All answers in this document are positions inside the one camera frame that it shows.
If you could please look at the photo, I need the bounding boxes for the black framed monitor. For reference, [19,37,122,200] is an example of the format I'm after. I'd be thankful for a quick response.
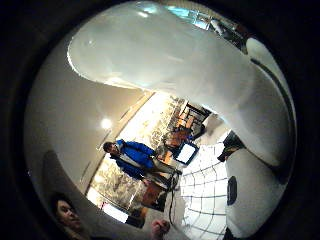
[173,141,201,166]

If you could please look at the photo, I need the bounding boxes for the orange chair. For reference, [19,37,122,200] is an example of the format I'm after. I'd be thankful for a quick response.
[164,127,193,150]

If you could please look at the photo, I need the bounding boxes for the the person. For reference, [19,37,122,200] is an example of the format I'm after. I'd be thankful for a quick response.
[41,150,172,240]

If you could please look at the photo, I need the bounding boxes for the white toy with black spot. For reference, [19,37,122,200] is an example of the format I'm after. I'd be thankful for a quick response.
[217,130,292,240]

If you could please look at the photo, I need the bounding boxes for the round ceiling lamp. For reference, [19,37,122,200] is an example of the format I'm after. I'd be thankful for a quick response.
[100,117,113,131]

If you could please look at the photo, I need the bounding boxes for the black cable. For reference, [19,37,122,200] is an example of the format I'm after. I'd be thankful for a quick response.
[167,169,183,225]

